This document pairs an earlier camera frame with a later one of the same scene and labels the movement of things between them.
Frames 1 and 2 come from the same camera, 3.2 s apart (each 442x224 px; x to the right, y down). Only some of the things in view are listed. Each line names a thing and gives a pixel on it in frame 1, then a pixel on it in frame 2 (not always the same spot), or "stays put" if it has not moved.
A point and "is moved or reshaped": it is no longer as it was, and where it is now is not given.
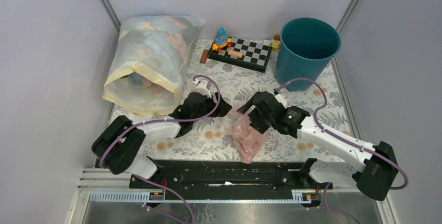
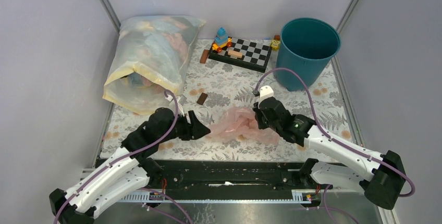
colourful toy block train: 221,40 stays put
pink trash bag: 248,139 is moved or reshaped
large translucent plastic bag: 146,74 stays put
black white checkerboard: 256,54 stays put
